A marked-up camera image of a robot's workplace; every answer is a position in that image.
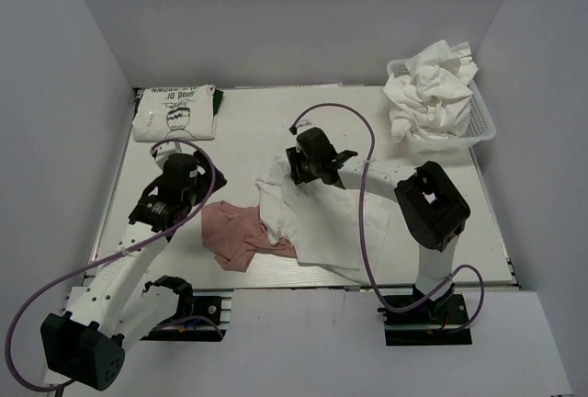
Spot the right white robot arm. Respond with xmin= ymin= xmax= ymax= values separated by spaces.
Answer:
xmin=286 ymin=128 xmax=470 ymax=316

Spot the crumpled white shirts pile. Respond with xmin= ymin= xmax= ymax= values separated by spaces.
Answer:
xmin=383 ymin=40 xmax=479 ymax=142

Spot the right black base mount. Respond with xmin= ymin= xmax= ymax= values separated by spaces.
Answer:
xmin=378 ymin=294 xmax=472 ymax=346

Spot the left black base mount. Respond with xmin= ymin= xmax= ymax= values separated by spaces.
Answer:
xmin=142 ymin=291 xmax=232 ymax=343

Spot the pink t shirt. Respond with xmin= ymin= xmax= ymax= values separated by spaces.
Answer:
xmin=200 ymin=201 xmax=297 ymax=273

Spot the folded dark green t shirt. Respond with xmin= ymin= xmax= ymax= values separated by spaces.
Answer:
xmin=212 ymin=89 xmax=224 ymax=117

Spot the white plastic basket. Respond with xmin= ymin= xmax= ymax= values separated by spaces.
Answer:
xmin=387 ymin=59 xmax=496 ymax=153

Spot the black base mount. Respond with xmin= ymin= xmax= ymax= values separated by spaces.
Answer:
xmin=378 ymin=294 xmax=472 ymax=346
xmin=142 ymin=291 xmax=232 ymax=343

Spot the folded white printed t shirt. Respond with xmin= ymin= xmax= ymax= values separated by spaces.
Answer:
xmin=132 ymin=85 xmax=218 ymax=142

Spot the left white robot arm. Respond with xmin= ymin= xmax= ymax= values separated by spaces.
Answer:
xmin=40 ymin=151 xmax=226 ymax=391

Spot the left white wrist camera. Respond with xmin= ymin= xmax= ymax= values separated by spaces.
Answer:
xmin=151 ymin=144 xmax=175 ymax=166

